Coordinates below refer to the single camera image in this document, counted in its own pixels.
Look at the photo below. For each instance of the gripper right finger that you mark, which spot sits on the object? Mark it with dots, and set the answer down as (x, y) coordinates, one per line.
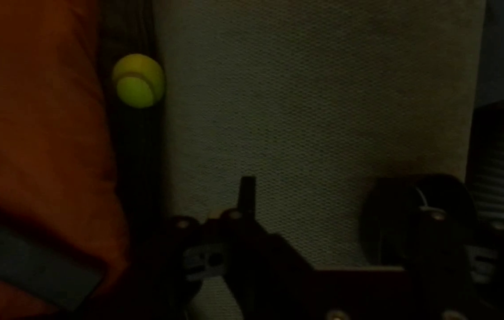
(496, 266)

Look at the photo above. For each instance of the black mug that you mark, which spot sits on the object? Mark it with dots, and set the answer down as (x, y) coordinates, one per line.
(403, 222)

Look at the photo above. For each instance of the orange pillow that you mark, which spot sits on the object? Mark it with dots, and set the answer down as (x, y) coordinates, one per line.
(38, 142)

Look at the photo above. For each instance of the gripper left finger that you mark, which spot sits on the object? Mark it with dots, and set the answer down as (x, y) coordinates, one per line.
(252, 249)

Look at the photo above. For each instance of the yellow tennis ball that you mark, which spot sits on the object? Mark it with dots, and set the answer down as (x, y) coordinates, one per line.
(138, 81)

